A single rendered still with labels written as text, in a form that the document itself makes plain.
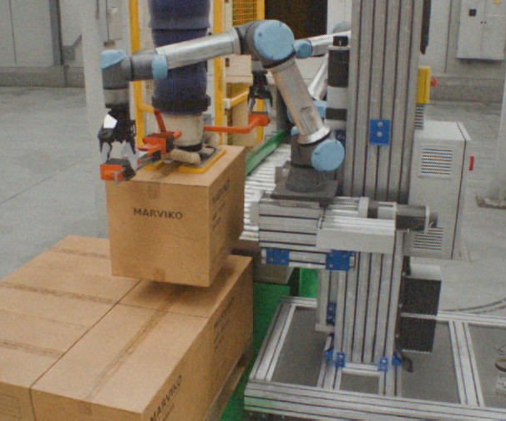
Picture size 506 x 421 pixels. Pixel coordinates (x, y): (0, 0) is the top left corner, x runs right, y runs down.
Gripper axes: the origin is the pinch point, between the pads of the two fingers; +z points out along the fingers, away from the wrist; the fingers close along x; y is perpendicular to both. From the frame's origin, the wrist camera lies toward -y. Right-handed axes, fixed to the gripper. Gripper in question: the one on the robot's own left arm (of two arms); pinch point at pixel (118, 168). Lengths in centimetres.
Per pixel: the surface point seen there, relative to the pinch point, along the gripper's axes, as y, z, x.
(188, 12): 53, -44, -7
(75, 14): 983, -13, 538
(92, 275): 53, 67, 43
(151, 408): -25, 69, -14
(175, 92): 50, -15, -2
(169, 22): 50, -41, -1
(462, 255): 240, 127, -140
